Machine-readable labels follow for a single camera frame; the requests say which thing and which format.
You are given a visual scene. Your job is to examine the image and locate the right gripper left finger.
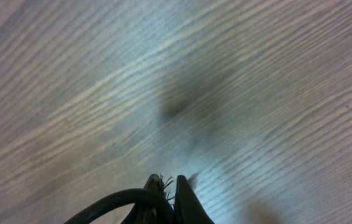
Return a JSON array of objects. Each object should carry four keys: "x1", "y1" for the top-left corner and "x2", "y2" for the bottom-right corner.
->
[{"x1": 121, "y1": 174, "x2": 171, "y2": 224}]

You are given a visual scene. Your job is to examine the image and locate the black USB cable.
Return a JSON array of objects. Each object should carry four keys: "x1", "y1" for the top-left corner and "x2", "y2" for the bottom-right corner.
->
[{"x1": 63, "y1": 187, "x2": 176, "y2": 224}]

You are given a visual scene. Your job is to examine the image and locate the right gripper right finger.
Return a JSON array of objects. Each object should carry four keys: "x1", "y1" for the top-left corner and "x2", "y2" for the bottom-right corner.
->
[{"x1": 174, "y1": 175, "x2": 214, "y2": 224}]

